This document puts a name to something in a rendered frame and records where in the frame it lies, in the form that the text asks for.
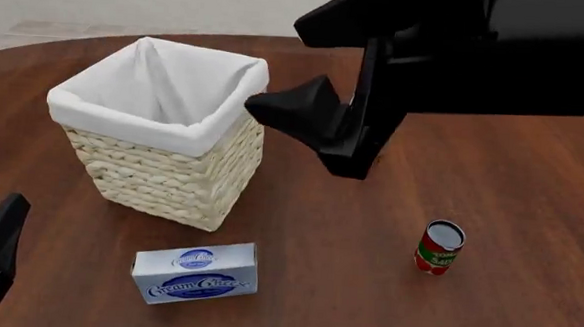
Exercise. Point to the red tomato sauce can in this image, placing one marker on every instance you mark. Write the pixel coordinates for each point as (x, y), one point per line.
(437, 253)

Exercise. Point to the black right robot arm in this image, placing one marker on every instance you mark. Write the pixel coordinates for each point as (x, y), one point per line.
(528, 55)

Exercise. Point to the white cloth basket liner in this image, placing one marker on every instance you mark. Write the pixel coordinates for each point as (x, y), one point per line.
(125, 98)

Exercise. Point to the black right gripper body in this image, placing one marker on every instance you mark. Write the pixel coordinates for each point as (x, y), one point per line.
(368, 137)

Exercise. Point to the blue-white cream cheese box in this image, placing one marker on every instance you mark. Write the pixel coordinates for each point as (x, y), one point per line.
(201, 279)

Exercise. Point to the woven cream wicker basket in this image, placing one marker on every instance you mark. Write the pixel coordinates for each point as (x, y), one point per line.
(171, 179)

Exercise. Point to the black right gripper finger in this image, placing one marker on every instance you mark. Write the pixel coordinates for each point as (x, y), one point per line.
(299, 115)
(349, 20)

